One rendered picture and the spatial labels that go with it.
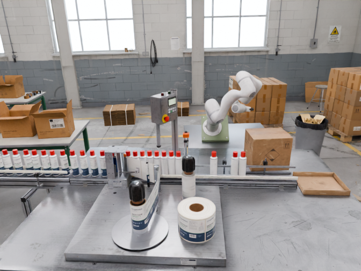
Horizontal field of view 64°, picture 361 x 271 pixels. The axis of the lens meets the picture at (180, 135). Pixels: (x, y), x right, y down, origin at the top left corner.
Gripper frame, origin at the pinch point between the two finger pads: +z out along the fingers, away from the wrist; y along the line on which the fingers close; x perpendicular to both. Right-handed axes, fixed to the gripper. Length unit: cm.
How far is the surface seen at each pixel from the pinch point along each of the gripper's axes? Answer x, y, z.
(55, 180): -66, -75, -163
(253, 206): -56, 58, -107
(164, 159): -38, -7, -122
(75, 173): -58, -63, -154
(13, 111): -38, -241, -118
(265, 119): -28, -65, 250
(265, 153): -28, 46, -67
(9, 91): -29, -427, -40
